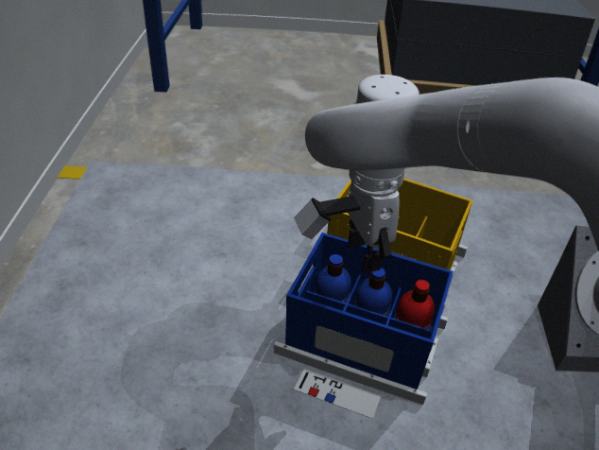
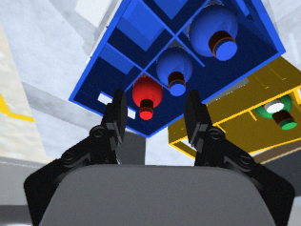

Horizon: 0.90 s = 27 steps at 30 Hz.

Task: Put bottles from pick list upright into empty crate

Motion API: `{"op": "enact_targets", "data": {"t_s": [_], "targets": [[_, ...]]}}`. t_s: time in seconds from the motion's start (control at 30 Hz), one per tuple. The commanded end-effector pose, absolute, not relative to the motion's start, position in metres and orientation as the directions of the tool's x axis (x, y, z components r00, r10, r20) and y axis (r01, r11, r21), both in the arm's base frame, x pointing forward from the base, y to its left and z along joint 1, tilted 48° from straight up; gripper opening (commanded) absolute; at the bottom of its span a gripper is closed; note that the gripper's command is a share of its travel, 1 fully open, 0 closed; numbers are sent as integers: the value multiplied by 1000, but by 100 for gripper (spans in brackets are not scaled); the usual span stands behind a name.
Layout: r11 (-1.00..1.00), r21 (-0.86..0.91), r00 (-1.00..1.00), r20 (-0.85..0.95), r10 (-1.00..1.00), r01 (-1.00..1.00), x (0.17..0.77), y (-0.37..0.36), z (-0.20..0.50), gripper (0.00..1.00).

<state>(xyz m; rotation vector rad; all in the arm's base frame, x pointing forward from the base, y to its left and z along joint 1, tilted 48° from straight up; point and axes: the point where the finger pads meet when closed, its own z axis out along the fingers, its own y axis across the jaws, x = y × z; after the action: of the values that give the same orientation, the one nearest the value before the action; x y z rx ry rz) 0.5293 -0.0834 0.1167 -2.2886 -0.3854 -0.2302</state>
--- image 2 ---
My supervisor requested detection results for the green bottle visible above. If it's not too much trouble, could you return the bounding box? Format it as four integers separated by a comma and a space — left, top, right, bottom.
254, 94, 297, 130

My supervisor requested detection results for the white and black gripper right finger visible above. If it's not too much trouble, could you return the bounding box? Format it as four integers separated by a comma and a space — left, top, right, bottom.
184, 90, 295, 226

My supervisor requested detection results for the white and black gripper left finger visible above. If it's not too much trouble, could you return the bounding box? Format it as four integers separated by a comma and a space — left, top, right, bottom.
24, 89, 129, 226

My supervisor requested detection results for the red bottle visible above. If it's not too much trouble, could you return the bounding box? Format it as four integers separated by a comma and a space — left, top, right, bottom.
132, 72, 163, 119

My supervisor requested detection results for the white paper pick list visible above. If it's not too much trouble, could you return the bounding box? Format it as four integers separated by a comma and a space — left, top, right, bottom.
75, 0, 112, 28

